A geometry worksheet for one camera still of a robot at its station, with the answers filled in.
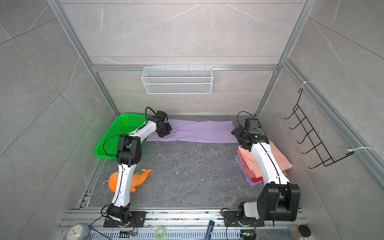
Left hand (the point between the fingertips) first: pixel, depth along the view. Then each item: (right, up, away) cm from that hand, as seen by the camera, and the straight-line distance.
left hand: (172, 128), depth 108 cm
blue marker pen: (+25, -47, -38) cm, 65 cm away
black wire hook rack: (+71, -8, -45) cm, 84 cm away
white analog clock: (-37, -47, -41) cm, 72 cm away
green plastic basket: (-36, +4, +4) cm, 36 cm away
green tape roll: (+1, -50, -38) cm, 63 cm away
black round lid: (+65, -44, -45) cm, 90 cm away
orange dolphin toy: (-15, -28, -25) cm, 41 cm away
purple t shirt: (+19, -2, +3) cm, 20 cm away
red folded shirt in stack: (+50, -28, -28) cm, 64 cm away
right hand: (+42, -2, -22) cm, 47 cm away
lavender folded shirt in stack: (+49, -30, -23) cm, 61 cm away
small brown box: (+62, -47, -42) cm, 88 cm away
